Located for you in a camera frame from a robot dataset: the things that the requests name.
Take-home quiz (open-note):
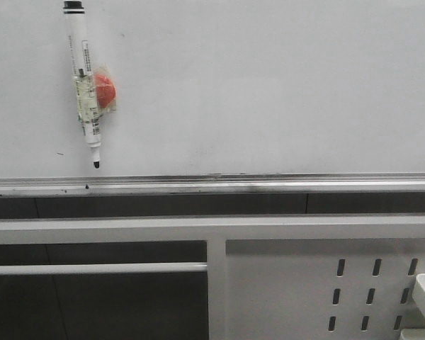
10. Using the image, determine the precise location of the red round magnet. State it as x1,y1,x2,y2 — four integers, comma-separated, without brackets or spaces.
94,72,116,109

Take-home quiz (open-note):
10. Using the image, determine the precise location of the white whiteboard marker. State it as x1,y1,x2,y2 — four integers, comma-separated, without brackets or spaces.
62,1,101,169

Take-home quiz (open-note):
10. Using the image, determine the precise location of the white whiteboard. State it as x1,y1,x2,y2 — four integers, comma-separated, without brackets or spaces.
0,1,425,197

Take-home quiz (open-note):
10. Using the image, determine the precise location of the white metal whiteboard stand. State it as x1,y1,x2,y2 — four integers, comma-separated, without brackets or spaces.
0,215,425,339

